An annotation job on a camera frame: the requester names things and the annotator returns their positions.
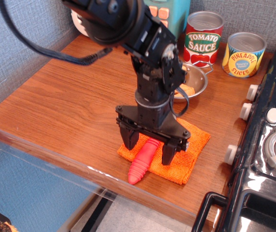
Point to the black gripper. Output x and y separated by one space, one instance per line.
156 120

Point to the red handled metal spoon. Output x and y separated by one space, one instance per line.
142 161

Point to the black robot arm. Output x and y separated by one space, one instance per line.
155 59

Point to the orange folded cloth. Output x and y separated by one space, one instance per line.
183 162

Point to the toy chicken wing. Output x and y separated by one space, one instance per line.
189 90

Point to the black toy stove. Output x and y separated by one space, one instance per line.
250 205

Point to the tomato sauce can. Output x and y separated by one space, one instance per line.
202 38

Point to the pineapple slices can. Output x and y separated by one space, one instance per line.
243 54

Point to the teal toy microwave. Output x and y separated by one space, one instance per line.
176 17

